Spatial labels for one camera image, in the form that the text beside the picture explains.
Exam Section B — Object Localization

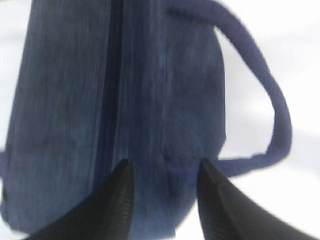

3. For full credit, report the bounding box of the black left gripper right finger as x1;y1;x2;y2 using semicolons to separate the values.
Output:
196;159;313;240

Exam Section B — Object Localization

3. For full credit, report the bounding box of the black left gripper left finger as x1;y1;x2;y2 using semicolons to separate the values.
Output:
28;159;134;240

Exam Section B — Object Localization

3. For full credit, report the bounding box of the dark navy lunch bag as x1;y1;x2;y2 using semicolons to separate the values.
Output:
0;0;292;240

